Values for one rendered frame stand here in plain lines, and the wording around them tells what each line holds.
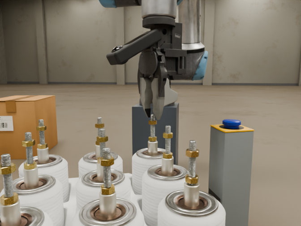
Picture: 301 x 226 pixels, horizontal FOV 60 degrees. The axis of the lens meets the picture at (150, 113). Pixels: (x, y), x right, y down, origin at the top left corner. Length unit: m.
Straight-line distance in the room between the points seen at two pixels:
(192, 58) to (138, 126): 0.34
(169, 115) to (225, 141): 0.49
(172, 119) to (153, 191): 0.60
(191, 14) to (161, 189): 0.72
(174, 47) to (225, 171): 0.29
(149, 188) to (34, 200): 0.18
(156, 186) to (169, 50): 0.28
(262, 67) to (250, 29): 1.31
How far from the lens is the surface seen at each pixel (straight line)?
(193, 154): 0.36
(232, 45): 9.47
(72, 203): 0.57
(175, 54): 0.57
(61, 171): 0.57
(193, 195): 0.38
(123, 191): 0.46
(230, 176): 0.61
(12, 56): 11.72
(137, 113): 1.06
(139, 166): 0.58
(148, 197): 0.49
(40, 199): 0.46
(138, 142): 1.08
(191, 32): 1.03
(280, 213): 0.97
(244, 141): 0.60
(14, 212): 0.37
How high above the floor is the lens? 0.44
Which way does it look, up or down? 9 degrees down
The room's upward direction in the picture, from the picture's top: straight up
